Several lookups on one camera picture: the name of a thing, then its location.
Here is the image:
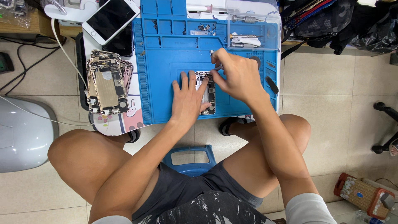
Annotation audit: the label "small metal phone parts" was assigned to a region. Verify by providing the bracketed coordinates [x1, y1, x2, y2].
[189, 22, 218, 36]

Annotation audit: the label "blue silicone repair mat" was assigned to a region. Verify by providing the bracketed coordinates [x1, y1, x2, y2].
[133, 0, 279, 125]

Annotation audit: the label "person's right hand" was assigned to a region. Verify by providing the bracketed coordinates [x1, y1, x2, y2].
[209, 47, 270, 106]

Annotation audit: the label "black office chair base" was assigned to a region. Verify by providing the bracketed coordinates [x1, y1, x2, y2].
[371, 101, 398, 157]

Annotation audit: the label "black green device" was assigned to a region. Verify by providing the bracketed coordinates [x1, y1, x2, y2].
[0, 51, 15, 74]

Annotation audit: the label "white glue syringe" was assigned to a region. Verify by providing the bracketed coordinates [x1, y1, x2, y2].
[186, 4, 214, 13]

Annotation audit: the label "person's left leg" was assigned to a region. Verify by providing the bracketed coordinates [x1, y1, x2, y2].
[47, 129, 163, 206]

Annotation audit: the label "white smartphone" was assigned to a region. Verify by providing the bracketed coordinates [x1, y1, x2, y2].
[82, 0, 141, 46]

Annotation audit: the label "wooden desk with plastic bags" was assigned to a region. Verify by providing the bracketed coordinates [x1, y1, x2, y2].
[0, 0, 83, 39]

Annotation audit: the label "person's right leg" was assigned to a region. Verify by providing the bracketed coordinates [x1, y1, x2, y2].
[222, 113, 312, 198]

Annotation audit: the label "thick silver screwdriver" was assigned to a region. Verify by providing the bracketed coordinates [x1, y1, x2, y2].
[231, 15, 266, 24]

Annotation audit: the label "black camouflage bag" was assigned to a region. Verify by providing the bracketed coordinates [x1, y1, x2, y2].
[281, 0, 358, 60]

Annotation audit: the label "gold opened phone housing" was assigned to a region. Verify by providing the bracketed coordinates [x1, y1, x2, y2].
[88, 58, 130, 116]
[86, 49, 122, 114]

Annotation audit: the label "black white printed shirt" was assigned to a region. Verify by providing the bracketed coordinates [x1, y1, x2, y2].
[91, 191, 338, 224]

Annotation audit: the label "black plastic pry tool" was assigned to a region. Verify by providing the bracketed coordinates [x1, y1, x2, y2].
[265, 76, 280, 95]

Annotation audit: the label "clear plastic bottle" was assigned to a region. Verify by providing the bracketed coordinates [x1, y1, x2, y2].
[354, 210, 387, 224]

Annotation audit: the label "person's left hand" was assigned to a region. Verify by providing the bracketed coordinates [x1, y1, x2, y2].
[171, 71, 213, 126]

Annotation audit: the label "silver phone housing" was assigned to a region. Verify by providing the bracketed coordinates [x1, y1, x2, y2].
[195, 71, 216, 116]

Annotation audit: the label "white gooseneck lamp base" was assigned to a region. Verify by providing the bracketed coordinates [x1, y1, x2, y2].
[44, 0, 101, 27]

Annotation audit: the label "red woven basket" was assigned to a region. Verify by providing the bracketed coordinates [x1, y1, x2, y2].
[333, 173, 396, 220]

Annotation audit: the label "black sandal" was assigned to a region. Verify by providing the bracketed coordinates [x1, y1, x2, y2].
[218, 116, 248, 137]
[126, 128, 141, 144]

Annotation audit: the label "white cloth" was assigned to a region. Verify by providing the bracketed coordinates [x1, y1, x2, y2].
[239, 32, 262, 47]

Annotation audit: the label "white cable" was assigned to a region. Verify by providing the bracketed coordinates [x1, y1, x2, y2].
[0, 18, 94, 127]

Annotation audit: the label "pink opened phone housing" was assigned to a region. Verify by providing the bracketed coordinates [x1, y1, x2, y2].
[120, 60, 134, 95]

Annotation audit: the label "cartoon printed table mat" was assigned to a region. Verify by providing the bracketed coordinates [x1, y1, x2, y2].
[82, 0, 282, 137]

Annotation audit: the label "black plastic bag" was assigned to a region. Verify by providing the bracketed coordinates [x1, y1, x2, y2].
[330, 0, 398, 56]

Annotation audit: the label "black cables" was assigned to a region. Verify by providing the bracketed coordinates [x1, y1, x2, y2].
[0, 35, 63, 96]

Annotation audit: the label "grey rounded appliance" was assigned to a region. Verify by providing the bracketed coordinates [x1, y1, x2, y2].
[0, 96, 60, 173]

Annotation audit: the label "dark grey shorts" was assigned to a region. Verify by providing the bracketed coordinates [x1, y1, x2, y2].
[132, 160, 265, 224]

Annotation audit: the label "black smartphone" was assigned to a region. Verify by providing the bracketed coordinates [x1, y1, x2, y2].
[102, 25, 135, 58]

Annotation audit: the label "blue plastic stool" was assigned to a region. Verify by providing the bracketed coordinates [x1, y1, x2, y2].
[161, 144, 217, 178]

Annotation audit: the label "clear plastic tool box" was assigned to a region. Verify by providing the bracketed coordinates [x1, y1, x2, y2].
[225, 0, 281, 51]

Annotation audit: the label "person's leg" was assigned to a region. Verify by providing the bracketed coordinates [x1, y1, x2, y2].
[222, 113, 312, 198]
[47, 129, 163, 206]

